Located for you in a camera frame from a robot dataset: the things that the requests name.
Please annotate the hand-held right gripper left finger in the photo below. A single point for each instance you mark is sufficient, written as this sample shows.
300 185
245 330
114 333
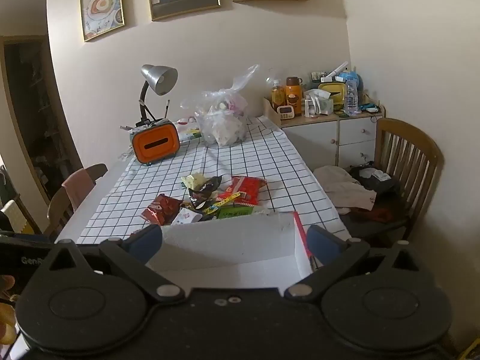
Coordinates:
146 240

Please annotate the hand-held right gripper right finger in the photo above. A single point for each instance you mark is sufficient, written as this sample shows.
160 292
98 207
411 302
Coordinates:
322 242

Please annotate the brown cookie packet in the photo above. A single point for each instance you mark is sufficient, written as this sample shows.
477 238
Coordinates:
161 210

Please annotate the pale blue snack packet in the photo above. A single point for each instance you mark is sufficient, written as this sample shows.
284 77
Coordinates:
185 216

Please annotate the black snack packet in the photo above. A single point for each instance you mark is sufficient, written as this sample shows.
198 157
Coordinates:
202 195

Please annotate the cream snack packet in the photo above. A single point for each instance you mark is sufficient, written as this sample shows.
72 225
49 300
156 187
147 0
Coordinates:
193 180

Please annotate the white cardboard box red trim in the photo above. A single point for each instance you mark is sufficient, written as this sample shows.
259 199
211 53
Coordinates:
232 240

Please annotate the yellow cartoon snack packet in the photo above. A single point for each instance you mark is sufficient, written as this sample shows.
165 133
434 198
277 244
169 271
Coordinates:
227 198

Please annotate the small green snack packet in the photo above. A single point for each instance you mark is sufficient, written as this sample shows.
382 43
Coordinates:
234 212

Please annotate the red snack packet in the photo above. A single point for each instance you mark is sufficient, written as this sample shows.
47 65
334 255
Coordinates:
245 189

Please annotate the beige clothes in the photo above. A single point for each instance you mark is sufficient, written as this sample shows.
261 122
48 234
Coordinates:
337 183

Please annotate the wooden chair with cloth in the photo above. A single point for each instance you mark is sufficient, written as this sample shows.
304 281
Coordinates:
56 210

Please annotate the black bag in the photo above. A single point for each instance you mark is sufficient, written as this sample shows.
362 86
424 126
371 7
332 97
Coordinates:
367 182

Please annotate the pink cloth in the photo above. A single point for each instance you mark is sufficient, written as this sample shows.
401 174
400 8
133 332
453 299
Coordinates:
77 187

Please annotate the clear plastic wrapper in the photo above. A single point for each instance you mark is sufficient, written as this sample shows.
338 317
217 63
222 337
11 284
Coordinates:
124 155

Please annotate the orange tissue box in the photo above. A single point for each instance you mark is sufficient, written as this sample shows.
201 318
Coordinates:
155 144

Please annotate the checked tablecloth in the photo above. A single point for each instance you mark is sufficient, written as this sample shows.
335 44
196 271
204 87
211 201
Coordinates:
262 157

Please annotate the white cabinet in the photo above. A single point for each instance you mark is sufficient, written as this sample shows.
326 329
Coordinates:
311 138

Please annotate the flat green printed packet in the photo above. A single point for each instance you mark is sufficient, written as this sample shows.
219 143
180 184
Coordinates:
189 133

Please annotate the wooden chair with slats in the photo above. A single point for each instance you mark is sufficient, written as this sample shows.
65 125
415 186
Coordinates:
408 146

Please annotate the paint brush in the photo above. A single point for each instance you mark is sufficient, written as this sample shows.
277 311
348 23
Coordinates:
167 109
147 110

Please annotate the white timer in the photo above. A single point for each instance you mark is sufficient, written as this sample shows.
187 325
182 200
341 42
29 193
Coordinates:
285 112

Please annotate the wooden desktop organizer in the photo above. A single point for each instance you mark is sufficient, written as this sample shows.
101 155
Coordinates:
270 114

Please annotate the clear plastic bag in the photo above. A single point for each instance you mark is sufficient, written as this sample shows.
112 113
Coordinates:
221 123

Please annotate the white tissue pack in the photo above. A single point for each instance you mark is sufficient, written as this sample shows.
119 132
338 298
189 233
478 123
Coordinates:
318 103

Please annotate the clear water bottle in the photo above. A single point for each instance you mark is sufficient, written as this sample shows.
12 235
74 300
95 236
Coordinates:
350 99

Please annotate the orange thermos bottle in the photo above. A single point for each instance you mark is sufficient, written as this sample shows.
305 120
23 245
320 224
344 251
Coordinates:
293 97

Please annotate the yellow tissue box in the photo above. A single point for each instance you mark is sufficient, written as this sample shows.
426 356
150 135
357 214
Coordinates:
333 92

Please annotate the yellow liquid bottle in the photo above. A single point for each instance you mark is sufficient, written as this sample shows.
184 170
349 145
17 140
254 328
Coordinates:
278 97

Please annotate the grey desk lamp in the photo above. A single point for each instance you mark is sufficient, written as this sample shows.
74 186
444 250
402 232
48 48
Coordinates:
159 78

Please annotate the blue globe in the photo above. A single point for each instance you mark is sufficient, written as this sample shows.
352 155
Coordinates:
358 78

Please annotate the framed food picture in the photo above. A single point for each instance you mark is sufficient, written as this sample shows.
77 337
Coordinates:
101 7

